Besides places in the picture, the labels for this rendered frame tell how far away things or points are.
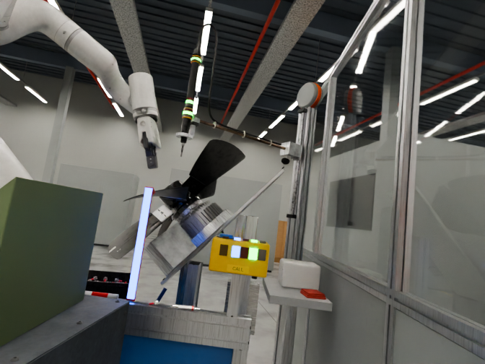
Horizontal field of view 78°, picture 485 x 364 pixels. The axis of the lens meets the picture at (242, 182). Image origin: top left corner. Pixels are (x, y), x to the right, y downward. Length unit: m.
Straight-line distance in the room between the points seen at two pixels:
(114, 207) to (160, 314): 7.55
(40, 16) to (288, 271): 1.27
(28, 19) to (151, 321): 0.95
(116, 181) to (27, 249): 7.96
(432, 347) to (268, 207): 6.35
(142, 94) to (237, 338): 0.82
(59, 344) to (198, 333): 0.47
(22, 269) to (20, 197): 0.10
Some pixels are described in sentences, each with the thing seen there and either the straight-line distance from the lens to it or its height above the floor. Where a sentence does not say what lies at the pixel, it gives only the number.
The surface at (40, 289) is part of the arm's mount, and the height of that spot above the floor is 0.99.
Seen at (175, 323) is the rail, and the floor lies 0.83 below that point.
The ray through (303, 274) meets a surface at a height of 0.93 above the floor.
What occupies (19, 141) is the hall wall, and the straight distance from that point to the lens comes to 15.07.
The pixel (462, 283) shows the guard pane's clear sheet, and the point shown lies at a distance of 0.72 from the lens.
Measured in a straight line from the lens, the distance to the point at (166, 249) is 1.17.
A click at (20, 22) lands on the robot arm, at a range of 1.18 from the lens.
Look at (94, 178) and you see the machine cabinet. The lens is 8.58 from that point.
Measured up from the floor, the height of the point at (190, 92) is 1.64.
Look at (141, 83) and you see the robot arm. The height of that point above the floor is 1.55.
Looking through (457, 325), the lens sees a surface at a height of 0.99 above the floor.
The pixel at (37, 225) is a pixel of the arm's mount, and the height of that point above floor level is 1.09.
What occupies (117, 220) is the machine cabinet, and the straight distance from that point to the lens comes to 8.41.
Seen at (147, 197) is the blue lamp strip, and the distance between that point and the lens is 0.93.
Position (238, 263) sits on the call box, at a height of 1.01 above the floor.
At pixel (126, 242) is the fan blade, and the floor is 0.98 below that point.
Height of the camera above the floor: 1.13
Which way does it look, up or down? 7 degrees up
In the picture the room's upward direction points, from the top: 7 degrees clockwise
